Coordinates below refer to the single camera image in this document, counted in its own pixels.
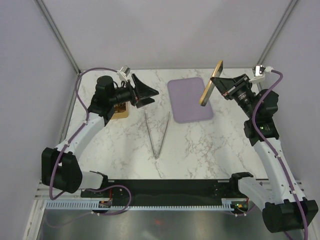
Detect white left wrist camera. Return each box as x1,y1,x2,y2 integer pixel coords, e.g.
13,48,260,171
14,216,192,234
117,65,131,78

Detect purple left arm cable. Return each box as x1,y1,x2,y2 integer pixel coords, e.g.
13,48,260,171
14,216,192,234
49,67,132,216

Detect steel tray lid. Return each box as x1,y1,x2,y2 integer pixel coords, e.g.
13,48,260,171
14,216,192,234
199,60,224,107

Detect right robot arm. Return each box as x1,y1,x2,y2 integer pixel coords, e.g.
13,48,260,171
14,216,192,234
210,74,319,234

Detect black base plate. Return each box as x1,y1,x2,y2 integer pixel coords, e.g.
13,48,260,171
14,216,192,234
79,178,251,207

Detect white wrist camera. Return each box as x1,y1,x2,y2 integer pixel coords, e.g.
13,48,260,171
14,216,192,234
117,65,131,78
249,65,273,84

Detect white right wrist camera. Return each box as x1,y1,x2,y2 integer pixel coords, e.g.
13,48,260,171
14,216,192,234
249,65,273,84

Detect steel slotted tongs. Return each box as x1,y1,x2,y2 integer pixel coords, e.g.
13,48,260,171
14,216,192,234
144,111,171,160

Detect white slotted cable duct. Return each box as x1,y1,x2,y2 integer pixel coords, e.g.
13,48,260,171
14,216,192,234
45,199,234,211

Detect left aluminium corner post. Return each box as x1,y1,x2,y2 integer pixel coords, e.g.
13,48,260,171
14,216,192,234
34,0,81,74

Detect aluminium corner post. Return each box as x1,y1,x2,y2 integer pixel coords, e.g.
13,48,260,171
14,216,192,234
34,0,81,74
256,0,300,65

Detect gold chocolate box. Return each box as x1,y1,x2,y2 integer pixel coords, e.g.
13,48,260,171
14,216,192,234
111,102,129,120

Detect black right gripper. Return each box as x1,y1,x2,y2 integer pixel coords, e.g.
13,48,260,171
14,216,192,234
211,73,257,120

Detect lilac plastic tray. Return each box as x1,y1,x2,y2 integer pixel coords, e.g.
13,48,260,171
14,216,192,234
167,77,214,124

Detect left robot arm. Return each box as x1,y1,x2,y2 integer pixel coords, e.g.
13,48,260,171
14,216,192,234
41,74,159,200

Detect aluminium frame rail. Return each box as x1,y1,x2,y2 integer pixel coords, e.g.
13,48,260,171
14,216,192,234
34,178,86,200

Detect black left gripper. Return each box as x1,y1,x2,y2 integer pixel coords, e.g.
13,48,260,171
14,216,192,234
109,74,159,109

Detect right aluminium corner post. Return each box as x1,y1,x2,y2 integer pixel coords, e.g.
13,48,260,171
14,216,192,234
256,0,300,65

